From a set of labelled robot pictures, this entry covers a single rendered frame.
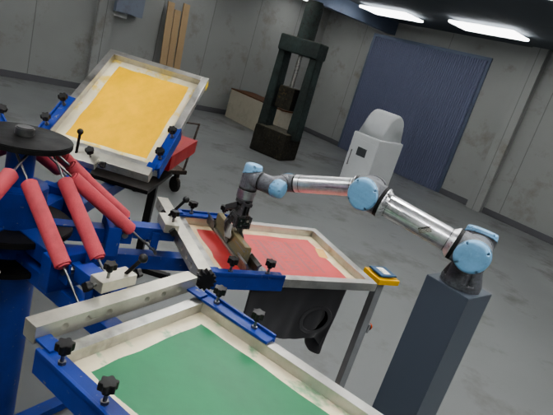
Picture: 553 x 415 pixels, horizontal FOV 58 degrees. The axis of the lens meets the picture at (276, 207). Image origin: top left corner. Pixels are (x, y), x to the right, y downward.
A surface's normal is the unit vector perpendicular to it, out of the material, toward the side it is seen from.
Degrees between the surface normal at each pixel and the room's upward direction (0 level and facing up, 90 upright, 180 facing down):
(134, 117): 32
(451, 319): 90
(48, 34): 90
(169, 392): 0
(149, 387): 0
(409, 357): 90
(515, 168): 90
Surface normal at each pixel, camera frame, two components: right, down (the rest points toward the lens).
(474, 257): -0.33, 0.21
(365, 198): -0.54, 0.07
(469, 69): -0.75, -0.02
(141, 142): 0.19, -0.63
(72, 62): 0.60, 0.40
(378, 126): -0.60, -0.29
